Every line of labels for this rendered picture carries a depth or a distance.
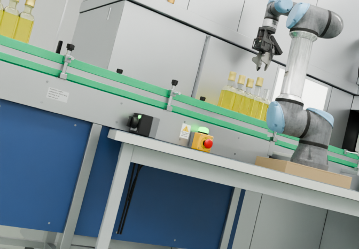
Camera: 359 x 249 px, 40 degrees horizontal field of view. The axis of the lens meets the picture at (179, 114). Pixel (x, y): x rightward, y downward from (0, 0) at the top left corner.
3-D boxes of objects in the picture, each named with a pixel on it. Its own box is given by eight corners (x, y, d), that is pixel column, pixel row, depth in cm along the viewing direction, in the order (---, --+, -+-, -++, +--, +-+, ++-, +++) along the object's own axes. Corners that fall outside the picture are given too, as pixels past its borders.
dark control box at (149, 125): (145, 137, 197) (150, 117, 197) (155, 139, 190) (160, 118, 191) (127, 132, 192) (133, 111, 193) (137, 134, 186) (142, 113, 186)
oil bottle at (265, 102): (255, 140, 251) (265, 99, 252) (263, 141, 246) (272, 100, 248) (247, 137, 248) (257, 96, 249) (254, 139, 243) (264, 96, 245)
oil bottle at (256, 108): (247, 137, 248) (256, 96, 249) (254, 138, 243) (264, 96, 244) (238, 134, 245) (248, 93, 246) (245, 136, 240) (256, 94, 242)
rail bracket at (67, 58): (65, 81, 180) (75, 46, 181) (72, 81, 174) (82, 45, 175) (55, 78, 178) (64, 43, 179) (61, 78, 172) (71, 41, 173)
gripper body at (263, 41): (250, 49, 247) (256, 26, 247) (263, 54, 251) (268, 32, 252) (260, 48, 240) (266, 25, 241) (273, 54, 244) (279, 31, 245)
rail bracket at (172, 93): (169, 112, 204) (177, 81, 205) (178, 113, 198) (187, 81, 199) (161, 110, 202) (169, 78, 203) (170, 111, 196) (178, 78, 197)
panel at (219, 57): (313, 141, 290) (326, 85, 292) (317, 142, 287) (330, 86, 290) (190, 101, 243) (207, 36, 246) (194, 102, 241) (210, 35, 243)
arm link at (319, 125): (334, 147, 193) (341, 114, 194) (303, 139, 191) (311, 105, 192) (320, 146, 205) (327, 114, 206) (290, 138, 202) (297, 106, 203)
